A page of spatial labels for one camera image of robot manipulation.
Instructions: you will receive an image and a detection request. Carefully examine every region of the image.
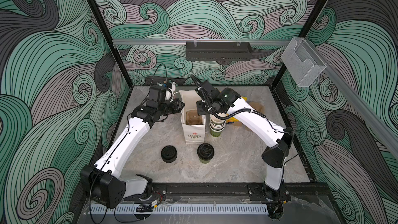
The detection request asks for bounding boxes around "white green paper bag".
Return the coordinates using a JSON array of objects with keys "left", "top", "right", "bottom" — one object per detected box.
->
[{"left": 179, "top": 90, "right": 206, "bottom": 144}]

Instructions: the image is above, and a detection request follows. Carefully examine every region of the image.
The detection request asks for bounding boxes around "stack of green paper cups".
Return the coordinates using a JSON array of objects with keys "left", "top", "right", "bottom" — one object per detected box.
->
[{"left": 209, "top": 115, "right": 226, "bottom": 138}]

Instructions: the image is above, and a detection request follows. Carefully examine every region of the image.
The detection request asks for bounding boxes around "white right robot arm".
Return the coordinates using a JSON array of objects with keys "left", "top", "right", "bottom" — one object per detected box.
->
[{"left": 191, "top": 75, "right": 294, "bottom": 199}]

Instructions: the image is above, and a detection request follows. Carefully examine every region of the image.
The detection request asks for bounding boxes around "black wall shelf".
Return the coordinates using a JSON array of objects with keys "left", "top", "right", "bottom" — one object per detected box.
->
[{"left": 186, "top": 42, "right": 253, "bottom": 62}]

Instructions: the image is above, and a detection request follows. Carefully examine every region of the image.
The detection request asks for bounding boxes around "white slotted cable duct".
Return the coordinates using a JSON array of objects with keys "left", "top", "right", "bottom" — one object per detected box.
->
[{"left": 91, "top": 203, "right": 268, "bottom": 215}]

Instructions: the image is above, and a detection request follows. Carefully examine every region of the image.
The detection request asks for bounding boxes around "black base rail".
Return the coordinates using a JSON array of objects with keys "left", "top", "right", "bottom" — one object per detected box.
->
[{"left": 91, "top": 183, "right": 331, "bottom": 206}]

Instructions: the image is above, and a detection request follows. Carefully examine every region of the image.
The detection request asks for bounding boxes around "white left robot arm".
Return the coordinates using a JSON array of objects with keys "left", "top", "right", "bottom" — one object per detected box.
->
[{"left": 80, "top": 83, "right": 184, "bottom": 209}]

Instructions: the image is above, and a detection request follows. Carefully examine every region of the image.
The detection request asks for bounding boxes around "stack of black cup lids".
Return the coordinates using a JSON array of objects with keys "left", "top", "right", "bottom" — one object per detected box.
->
[{"left": 161, "top": 145, "right": 178, "bottom": 163}]

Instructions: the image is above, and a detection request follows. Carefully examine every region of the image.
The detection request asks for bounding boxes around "aluminium wall rail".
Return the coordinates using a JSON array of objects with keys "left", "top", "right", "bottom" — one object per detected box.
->
[{"left": 112, "top": 38, "right": 290, "bottom": 46}]

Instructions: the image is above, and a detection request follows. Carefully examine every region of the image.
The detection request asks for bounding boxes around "black cage frame post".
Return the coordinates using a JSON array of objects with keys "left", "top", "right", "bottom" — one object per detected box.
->
[{"left": 86, "top": 0, "right": 134, "bottom": 90}]

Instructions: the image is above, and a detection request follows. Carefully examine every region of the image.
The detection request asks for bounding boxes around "black cup lid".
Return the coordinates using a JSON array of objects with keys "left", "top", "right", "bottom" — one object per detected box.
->
[{"left": 197, "top": 143, "right": 215, "bottom": 161}]

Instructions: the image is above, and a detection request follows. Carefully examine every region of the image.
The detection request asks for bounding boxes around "green paper cup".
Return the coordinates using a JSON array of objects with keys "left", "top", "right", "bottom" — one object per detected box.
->
[{"left": 200, "top": 158, "right": 211, "bottom": 164}]

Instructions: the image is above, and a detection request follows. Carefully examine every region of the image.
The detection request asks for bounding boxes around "clear acrylic wall pocket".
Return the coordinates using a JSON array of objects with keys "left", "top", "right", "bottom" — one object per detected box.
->
[{"left": 281, "top": 37, "right": 326, "bottom": 88}]

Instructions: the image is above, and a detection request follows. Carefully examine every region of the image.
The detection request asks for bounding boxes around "brown pulp cup carrier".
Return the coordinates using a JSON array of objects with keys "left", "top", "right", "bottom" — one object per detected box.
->
[
  {"left": 248, "top": 102, "right": 265, "bottom": 115},
  {"left": 186, "top": 110, "right": 204, "bottom": 125}
]

